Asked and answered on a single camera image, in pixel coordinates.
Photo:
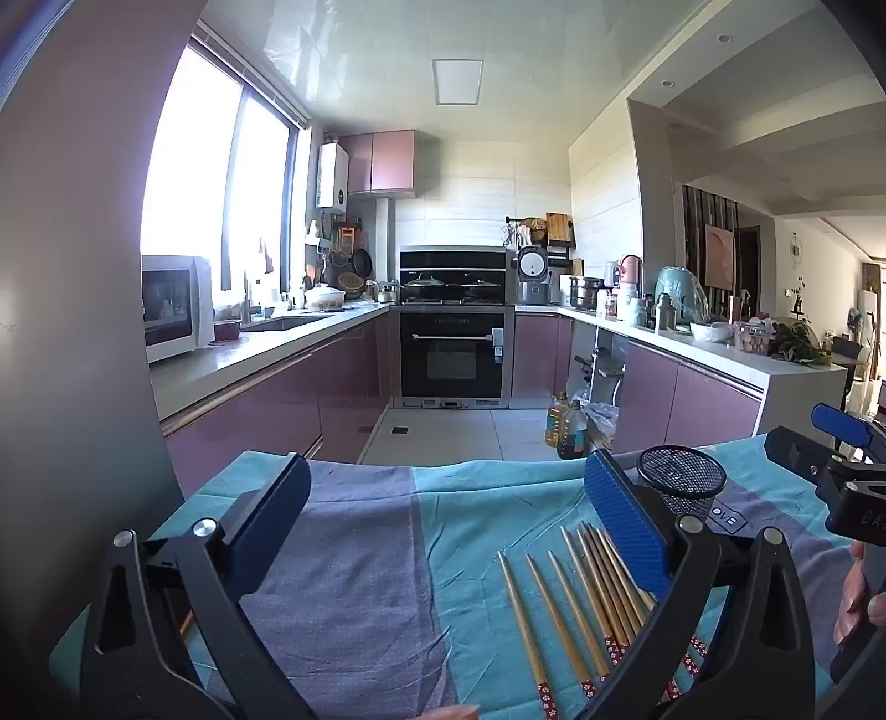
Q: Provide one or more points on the large kitchen window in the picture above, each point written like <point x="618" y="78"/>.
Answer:
<point x="201" y="173"/>

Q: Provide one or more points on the white bowl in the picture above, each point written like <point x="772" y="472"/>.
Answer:
<point x="711" y="334"/>

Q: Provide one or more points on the pink electric kettle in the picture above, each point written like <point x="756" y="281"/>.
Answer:
<point x="630" y="270"/>

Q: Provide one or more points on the black range hood stove unit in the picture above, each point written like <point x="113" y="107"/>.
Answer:
<point x="457" y="262"/>

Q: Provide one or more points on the narrow pink base cabinet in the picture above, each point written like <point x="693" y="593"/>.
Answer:
<point x="536" y="353"/>

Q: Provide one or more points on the steel sink faucet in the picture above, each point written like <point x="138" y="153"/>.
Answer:
<point x="247" y="298"/>

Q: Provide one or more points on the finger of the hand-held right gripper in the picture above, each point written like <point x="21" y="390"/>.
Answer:
<point x="796" y="451"/>
<point x="841" y="424"/>

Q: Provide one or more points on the person's right hand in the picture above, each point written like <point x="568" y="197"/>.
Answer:
<point x="855" y="595"/>

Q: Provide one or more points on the dark red bowl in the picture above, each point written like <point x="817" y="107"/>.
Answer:
<point x="227" y="332"/>

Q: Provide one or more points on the white kitchen countertop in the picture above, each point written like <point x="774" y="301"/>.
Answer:
<point x="761" y="367"/>
<point x="207" y="367"/>

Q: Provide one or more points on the kitchen sink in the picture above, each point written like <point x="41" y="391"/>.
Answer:
<point x="284" y="323"/>

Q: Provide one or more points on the dark cooking oil bottle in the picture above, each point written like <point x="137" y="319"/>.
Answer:
<point x="571" y="433"/>

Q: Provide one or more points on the white wall water heater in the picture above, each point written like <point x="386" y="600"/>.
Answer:
<point x="332" y="176"/>

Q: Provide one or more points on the bunch of wooden chopsticks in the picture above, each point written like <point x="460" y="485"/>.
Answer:
<point x="612" y="595"/>

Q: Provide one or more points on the wooden cutting board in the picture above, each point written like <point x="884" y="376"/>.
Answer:
<point x="559" y="228"/>

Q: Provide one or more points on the square ceiling light panel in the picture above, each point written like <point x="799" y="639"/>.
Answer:
<point x="457" y="82"/>

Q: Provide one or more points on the long pink base cabinets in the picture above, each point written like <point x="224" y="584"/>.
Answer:
<point x="277" y="401"/>

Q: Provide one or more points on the wall clock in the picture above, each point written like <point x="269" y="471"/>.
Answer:
<point x="796" y="248"/>

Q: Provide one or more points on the clear egg container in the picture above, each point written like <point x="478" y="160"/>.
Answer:
<point x="753" y="339"/>

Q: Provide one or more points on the woven basket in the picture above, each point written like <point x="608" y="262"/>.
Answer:
<point x="351" y="282"/>

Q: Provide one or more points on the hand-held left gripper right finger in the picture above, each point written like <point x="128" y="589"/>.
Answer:
<point x="623" y="519"/>

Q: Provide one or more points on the pink upper wall cabinets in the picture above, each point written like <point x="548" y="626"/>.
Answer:
<point x="381" y="163"/>

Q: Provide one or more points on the yellow cooking oil bottle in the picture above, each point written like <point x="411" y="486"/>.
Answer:
<point x="554" y="422"/>

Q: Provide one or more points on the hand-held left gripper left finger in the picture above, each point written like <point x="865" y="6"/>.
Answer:
<point x="277" y="512"/>

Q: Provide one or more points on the bunch of leafy greens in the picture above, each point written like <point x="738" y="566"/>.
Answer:
<point x="799" y="346"/>

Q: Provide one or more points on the teal and purple tablecloth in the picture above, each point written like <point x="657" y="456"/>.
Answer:
<point x="484" y="498"/>

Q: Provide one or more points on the pink island base cabinets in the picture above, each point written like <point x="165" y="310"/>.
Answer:
<point x="678" y="401"/>

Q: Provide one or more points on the white casserole pot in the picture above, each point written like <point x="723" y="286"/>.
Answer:
<point x="324" y="299"/>

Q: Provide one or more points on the black mesh utensil holder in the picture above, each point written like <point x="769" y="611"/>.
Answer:
<point x="682" y="471"/>

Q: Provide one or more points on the small steel kettle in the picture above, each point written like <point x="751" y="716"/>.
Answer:
<point x="387" y="292"/>

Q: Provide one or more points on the green appliance under plastic cover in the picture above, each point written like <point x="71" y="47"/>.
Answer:
<point x="682" y="291"/>

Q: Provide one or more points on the white microwave oven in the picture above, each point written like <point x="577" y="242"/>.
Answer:
<point x="176" y="304"/>

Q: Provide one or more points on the person's left hand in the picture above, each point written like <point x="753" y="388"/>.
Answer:
<point x="450" y="714"/>

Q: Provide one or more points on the white rice cooker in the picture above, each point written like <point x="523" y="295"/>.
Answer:
<point x="533" y="273"/>

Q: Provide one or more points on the steel stock pot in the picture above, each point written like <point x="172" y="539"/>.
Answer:
<point x="585" y="294"/>

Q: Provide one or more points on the framed wall picture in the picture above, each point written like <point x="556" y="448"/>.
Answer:
<point x="720" y="256"/>

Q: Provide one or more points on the dining table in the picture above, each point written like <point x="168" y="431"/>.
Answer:
<point x="848" y="356"/>

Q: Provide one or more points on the black wok with lid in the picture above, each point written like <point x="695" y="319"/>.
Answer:
<point x="426" y="284"/>
<point x="481" y="285"/>

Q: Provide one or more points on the steel thermos flask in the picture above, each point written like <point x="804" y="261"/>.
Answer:
<point x="666" y="315"/>

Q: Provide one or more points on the clear plastic bag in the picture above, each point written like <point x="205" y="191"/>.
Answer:
<point x="602" y="422"/>

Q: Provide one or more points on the hanging black frying pan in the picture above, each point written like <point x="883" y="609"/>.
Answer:
<point x="363" y="263"/>

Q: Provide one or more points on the black built-in oven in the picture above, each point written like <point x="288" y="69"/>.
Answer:
<point x="450" y="360"/>

